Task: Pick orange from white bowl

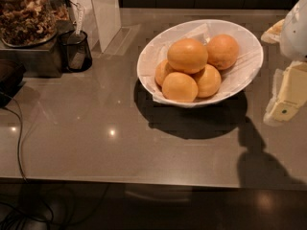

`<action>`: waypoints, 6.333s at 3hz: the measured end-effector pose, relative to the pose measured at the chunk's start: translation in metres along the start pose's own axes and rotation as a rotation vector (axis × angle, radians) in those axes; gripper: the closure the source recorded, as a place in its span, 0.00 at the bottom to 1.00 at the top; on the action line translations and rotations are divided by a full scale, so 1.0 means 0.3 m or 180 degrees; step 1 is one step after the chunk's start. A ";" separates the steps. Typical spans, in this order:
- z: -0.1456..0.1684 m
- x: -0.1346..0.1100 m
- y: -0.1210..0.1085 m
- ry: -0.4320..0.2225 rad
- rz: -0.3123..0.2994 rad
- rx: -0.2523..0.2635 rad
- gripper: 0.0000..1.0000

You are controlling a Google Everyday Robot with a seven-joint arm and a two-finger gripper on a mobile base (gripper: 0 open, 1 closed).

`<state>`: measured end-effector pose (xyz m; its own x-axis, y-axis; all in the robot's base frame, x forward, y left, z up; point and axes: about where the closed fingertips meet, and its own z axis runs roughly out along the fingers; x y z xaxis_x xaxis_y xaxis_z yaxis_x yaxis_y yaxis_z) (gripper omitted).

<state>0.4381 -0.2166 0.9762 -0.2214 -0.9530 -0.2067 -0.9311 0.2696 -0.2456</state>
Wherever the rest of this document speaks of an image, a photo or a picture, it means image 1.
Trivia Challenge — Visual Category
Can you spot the black cable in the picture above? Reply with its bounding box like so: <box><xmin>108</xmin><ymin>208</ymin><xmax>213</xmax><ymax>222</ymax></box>
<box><xmin>0</xmin><ymin>91</ymin><xmax>111</xmax><ymax>230</ymax></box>

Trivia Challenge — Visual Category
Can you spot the white paper bowl liner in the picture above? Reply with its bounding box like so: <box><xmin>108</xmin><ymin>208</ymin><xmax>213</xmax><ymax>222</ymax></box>
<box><xmin>139</xmin><ymin>22</ymin><xmax>263</xmax><ymax>105</ymax></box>

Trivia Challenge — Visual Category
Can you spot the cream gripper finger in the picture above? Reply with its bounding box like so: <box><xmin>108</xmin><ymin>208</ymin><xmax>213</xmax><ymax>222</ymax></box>
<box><xmin>261</xmin><ymin>19</ymin><xmax>284</xmax><ymax>44</ymax></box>
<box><xmin>263</xmin><ymin>61</ymin><xmax>307</xmax><ymax>127</ymax></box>

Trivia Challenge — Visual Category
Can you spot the white tag in cup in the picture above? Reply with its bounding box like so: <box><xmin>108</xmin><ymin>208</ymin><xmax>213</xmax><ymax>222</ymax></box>
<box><xmin>67</xmin><ymin>3</ymin><xmax>84</xmax><ymax>45</ymax></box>

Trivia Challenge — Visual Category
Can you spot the glass jar of nuts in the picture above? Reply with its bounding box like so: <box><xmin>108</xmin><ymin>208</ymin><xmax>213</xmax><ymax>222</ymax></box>
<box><xmin>0</xmin><ymin>0</ymin><xmax>57</xmax><ymax>48</ymax></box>

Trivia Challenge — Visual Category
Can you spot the white bowl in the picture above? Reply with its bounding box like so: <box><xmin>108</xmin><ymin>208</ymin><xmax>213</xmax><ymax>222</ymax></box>
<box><xmin>136</xmin><ymin>18</ymin><xmax>265</xmax><ymax>109</ymax></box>

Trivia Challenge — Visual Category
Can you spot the small hidden left orange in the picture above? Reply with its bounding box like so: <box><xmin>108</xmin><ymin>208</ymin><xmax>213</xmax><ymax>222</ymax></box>
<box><xmin>154</xmin><ymin>59</ymin><xmax>174</xmax><ymax>86</ymax></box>

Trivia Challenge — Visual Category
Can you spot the white paper bag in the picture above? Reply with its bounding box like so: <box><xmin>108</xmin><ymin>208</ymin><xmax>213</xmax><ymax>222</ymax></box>
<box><xmin>71</xmin><ymin>0</ymin><xmax>121</xmax><ymax>53</ymax></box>

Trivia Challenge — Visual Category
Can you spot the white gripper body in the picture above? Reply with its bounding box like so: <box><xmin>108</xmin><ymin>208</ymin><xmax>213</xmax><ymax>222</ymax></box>
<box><xmin>279</xmin><ymin>0</ymin><xmax>307</xmax><ymax>61</ymax></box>

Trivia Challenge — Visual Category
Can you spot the black mesh cup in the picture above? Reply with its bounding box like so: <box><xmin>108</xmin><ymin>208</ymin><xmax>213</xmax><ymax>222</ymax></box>
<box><xmin>58</xmin><ymin>30</ymin><xmax>92</xmax><ymax>73</ymax></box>

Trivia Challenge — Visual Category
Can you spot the dark object at left edge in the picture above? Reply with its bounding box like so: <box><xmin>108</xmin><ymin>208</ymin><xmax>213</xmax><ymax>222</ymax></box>
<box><xmin>0</xmin><ymin>59</ymin><xmax>26</xmax><ymax>107</ymax></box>

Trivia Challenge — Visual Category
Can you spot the metal stand box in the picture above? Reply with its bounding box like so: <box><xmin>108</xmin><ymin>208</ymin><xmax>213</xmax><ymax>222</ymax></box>
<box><xmin>0</xmin><ymin>21</ymin><xmax>74</xmax><ymax>78</ymax></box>

